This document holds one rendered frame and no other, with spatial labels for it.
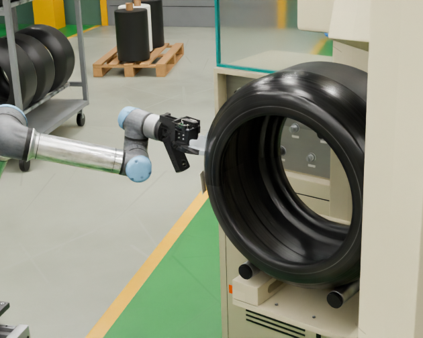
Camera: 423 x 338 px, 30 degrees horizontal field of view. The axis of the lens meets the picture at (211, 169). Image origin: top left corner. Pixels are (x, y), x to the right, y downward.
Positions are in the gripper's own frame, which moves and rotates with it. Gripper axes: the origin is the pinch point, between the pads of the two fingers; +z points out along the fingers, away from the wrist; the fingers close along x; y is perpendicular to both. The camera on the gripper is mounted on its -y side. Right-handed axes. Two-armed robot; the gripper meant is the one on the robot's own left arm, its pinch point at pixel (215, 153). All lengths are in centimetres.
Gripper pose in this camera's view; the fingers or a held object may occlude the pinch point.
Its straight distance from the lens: 222.3
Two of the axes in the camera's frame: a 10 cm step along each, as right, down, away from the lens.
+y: 0.5, -9.1, -4.1
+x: 6.0, -3.0, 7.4
